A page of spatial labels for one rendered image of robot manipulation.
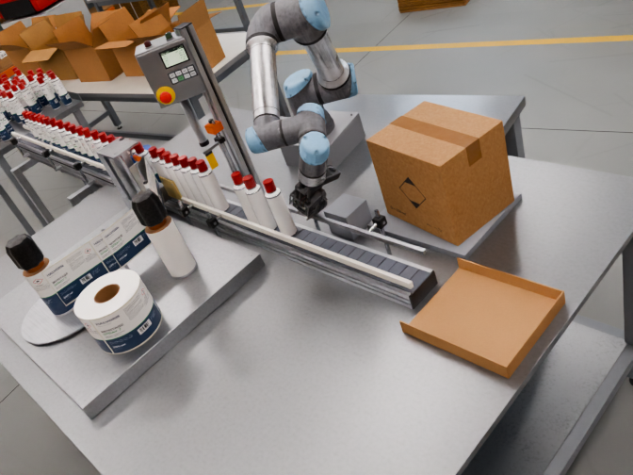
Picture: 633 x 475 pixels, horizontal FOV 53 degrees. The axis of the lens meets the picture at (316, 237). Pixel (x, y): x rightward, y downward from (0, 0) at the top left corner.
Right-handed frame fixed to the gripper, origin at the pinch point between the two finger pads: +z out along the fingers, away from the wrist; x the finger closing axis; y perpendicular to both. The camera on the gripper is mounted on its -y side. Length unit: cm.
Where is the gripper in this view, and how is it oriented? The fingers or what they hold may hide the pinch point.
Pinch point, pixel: (312, 211)
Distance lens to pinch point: 191.6
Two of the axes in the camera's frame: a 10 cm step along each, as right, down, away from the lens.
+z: -0.6, 5.0, 8.6
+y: -6.3, 6.5, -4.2
